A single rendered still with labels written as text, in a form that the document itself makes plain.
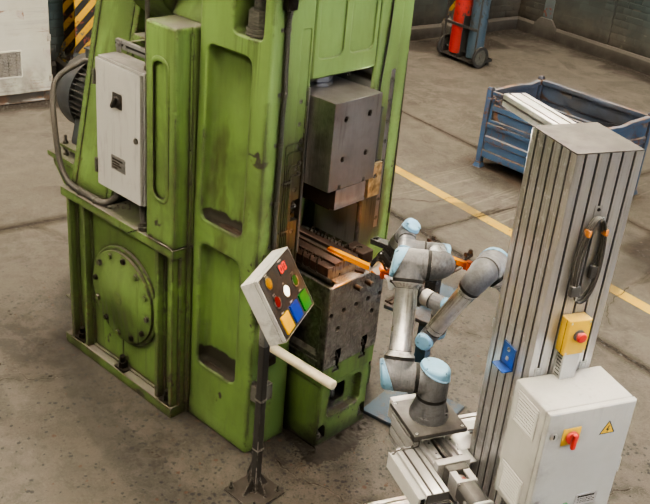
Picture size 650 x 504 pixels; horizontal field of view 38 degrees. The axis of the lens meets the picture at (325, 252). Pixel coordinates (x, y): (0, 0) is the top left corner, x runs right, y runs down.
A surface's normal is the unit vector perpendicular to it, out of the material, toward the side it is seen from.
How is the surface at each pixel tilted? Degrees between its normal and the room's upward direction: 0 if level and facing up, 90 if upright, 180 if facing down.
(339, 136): 90
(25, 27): 90
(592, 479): 90
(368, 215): 90
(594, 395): 0
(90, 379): 0
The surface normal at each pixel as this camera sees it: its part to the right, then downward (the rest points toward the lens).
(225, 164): -0.69, 0.26
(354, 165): 0.72, 0.37
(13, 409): 0.08, -0.88
